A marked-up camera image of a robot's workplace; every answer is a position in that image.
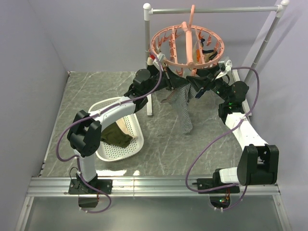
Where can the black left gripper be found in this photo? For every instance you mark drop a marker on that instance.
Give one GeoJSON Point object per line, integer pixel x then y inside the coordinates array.
{"type": "Point", "coordinates": [173, 81]}

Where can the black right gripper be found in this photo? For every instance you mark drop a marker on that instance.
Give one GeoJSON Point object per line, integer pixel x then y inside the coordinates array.
{"type": "Point", "coordinates": [198, 83]}

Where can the grey striped boxer underwear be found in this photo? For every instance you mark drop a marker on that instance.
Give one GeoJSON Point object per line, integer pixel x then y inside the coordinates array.
{"type": "Point", "coordinates": [179, 100]}

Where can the pink round clip hanger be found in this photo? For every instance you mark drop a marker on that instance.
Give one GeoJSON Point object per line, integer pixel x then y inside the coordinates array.
{"type": "Point", "coordinates": [193, 34]}

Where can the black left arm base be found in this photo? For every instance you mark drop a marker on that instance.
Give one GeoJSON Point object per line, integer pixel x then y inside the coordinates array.
{"type": "Point", "coordinates": [88, 197]}

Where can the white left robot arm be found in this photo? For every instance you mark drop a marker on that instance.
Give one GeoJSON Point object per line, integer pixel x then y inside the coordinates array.
{"type": "Point", "coordinates": [85, 134]}

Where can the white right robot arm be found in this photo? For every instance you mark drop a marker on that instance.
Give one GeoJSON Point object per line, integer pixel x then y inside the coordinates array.
{"type": "Point", "coordinates": [258, 164]}

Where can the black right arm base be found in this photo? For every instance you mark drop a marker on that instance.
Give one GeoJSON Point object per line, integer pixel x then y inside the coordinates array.
{"type": "Point", "coordinates": [212, 186]}

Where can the navy blue hanging underwear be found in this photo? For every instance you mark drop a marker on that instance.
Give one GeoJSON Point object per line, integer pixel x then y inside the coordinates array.
{"type": "Point", "coordinates": [200, 93]}

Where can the beige underwear in basket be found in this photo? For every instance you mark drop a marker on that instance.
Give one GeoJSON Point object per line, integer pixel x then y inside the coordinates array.
{"type": "Point", "coordinates": [122, 125]}

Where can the olive green underwear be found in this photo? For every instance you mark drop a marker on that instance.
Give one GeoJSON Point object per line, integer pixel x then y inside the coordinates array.
{"type": "Point", "coordinates": [112, 135]}

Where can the black hanging sock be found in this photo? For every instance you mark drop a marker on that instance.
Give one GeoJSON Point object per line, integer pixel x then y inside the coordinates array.
{"type": "Point", "coordinates": [153, 70]}

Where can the beige hanging garment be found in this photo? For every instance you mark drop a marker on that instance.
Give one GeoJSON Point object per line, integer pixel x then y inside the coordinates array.
{"type": "Point", "coordinates": [208, 55]}

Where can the silver clothes rack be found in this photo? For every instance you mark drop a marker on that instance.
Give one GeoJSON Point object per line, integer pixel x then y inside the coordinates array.
{"type": "Point", "coordinates": [279, 9]}

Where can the white perforated laundry basket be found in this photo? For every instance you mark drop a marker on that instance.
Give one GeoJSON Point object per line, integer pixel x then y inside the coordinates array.
{"type": "Point", "coordinates": [110, 111]}

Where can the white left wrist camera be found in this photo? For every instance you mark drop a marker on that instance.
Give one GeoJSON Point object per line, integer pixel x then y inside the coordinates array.
{"type": "Point", "coordinates": [156, 61]}

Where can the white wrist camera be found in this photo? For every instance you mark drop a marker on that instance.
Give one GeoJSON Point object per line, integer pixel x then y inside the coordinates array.
{"type": "Point", "coordinates": [156, 61]}
{"type": "Point", "coordinates": [225, 68]}

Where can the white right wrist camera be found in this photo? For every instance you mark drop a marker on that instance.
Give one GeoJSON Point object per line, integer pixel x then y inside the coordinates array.
{"type": "Point", "coordinates": [225, 68]}

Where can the aluminium mounting rail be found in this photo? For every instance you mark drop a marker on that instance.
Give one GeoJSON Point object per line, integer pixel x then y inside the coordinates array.
{"type": "Point", "coordinates": [150, 204]}

